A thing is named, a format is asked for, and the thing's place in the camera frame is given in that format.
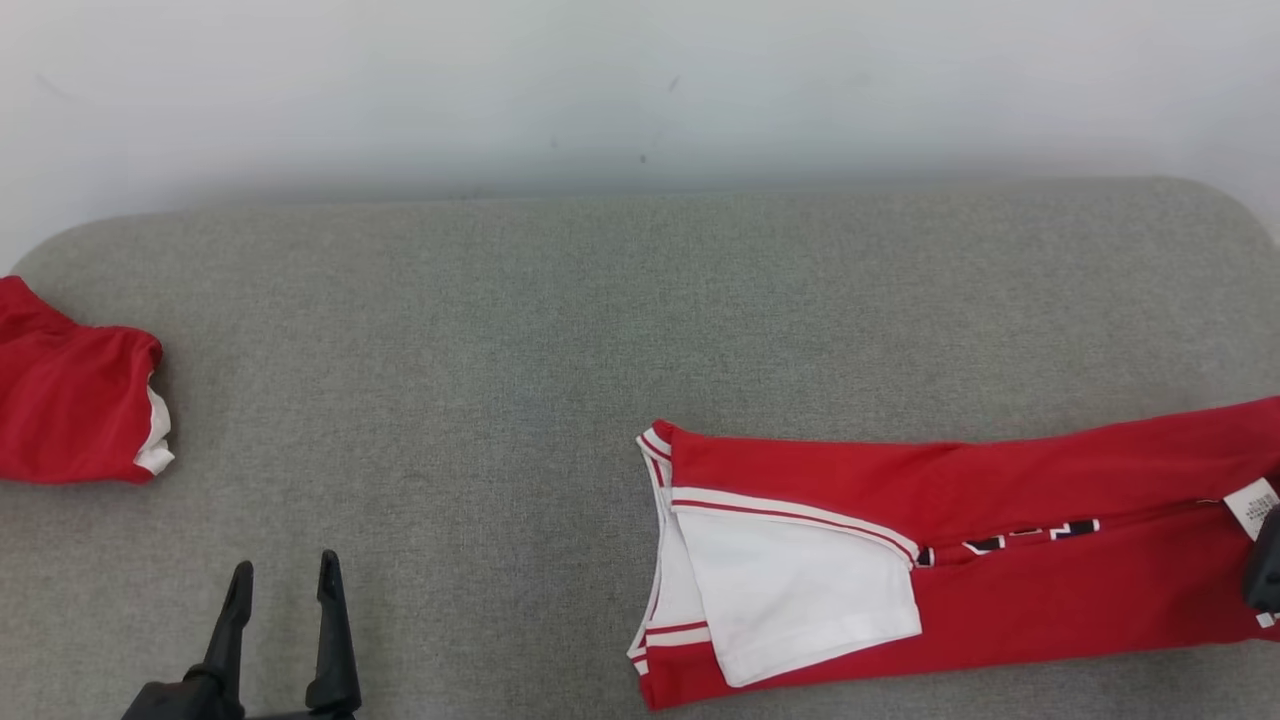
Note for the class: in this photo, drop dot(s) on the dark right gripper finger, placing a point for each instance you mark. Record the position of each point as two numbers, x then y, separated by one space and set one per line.
1265 570

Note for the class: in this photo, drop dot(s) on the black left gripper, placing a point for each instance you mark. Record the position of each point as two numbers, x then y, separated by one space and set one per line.
232 708

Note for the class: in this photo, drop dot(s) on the red white basketball jersey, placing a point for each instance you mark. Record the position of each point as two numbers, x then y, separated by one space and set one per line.
1000 620

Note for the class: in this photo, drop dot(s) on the red white basketball shorts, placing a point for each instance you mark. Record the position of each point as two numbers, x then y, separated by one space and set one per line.
70 400

